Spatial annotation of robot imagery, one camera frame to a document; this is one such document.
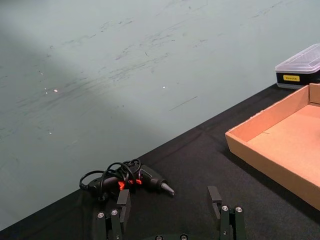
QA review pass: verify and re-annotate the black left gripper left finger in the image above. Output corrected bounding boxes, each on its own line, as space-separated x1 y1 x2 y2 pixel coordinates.
96 189 132 240

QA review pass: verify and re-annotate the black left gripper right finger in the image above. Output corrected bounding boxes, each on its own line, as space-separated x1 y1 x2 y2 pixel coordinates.
207 185 248 240

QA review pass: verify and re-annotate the black table cloth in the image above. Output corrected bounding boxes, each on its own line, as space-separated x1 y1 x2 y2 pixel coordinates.
0 82 320 240

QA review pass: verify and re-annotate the shallow brown cardboard tray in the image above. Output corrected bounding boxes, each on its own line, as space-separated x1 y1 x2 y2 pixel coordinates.
224 82 320 211

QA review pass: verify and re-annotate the clear plastic case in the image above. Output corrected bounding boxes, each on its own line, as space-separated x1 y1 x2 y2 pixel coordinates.
275 43 320 90

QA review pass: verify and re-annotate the black corded tool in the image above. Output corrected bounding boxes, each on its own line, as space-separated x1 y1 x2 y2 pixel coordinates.
79 158 176 202

